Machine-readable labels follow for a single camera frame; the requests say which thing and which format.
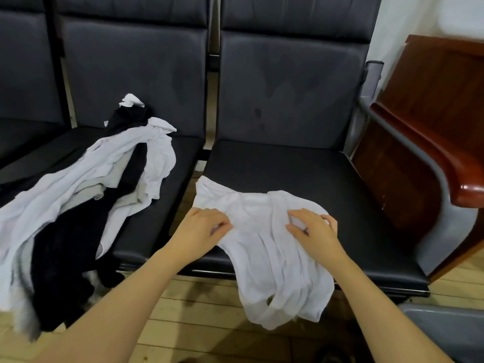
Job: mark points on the person's left hand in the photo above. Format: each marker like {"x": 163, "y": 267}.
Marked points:
{"x": 198, "y": 232}

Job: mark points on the person's right hand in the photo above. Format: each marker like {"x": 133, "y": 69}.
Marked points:
{"x": 317, "y": 236}

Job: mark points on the white garment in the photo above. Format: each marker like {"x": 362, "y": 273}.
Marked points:
{"x": 265, "y": 253}

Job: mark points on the pile of clothes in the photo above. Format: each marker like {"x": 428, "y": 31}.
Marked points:
{"x": 68, "y": 208}

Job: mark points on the grey plastic storage bin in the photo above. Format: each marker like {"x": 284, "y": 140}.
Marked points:
{"x": 446, "y": 329}

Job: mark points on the person's right forearm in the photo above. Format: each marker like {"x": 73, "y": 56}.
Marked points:
{"x": 386, "y": 317}

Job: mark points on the person's left forearm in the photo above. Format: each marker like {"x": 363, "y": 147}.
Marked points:
{"x": 113, "y": 317}

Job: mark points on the black leather bench seat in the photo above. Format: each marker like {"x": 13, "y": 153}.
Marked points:
{"x": 136, "y": 64}
{"x": 295, "y": 94}
{"x": 26, "y": 71}

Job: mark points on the brown wooden bench armrest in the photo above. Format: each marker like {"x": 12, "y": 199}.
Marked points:
{"x": 446, "y": 155}

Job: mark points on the brown wooden desk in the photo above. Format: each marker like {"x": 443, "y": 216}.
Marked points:
{"x": 438, "y": 94}

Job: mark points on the white plastic tray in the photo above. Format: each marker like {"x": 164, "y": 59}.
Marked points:
{"x": 465, "y": 12}

